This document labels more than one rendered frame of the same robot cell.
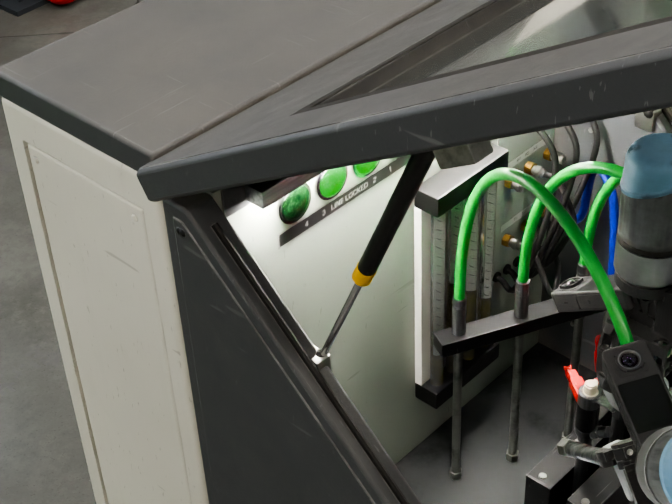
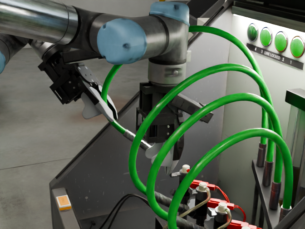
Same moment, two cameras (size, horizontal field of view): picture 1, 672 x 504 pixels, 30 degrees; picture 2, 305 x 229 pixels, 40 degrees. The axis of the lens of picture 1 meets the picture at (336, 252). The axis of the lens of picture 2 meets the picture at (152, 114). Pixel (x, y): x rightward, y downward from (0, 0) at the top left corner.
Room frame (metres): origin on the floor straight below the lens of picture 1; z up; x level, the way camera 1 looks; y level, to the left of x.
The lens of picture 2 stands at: (1.34, -1.10, 1.58)
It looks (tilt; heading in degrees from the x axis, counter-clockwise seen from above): 21 degrees down; 113
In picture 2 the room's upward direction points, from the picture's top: 1 degrees clockwise
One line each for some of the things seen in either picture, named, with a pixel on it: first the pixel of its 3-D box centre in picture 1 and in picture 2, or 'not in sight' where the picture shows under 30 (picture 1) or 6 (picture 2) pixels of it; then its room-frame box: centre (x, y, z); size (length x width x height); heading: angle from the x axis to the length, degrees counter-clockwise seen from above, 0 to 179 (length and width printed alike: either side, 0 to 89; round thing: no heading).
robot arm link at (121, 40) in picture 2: not in sight; (125, 38); (1.00, -0.42, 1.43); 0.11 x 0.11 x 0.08; 73
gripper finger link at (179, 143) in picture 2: not in sight; (175, 139); (1.07, -0.34, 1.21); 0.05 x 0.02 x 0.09; 135
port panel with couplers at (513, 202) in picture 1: (533, 168); not in sight; (1.44, -0.28, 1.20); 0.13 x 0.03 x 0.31; 135
